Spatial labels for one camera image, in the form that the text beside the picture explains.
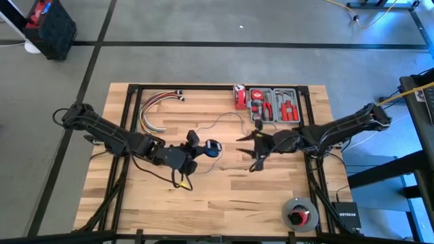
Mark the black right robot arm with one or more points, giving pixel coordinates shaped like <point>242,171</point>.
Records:
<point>349,125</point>

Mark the black aluminium table frame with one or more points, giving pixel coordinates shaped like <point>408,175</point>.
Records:
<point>220,87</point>

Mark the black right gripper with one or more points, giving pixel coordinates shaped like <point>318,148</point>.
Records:
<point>274,144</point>

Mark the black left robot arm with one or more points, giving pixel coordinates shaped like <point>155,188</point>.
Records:
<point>101,127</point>

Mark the small tape roll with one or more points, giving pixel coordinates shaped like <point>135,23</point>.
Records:
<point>257,117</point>

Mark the red tape dispenser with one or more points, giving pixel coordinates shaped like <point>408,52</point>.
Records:
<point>240,100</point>

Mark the black box with red top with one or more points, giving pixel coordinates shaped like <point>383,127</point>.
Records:
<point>54,34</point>

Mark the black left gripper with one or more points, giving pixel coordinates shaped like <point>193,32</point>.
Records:
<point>176,157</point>

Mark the red tape measure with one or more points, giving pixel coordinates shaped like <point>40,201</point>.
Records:
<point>257,95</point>

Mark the black Netgear network switch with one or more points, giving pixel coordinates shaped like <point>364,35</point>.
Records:
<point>346,215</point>

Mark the black desk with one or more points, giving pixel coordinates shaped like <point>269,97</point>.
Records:
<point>420,118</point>

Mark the grey tool case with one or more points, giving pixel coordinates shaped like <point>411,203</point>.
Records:
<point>274,105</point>

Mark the white tower device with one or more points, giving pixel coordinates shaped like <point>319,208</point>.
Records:
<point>32,48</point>

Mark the grey duct tape roll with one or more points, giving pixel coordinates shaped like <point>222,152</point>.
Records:
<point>288,206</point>

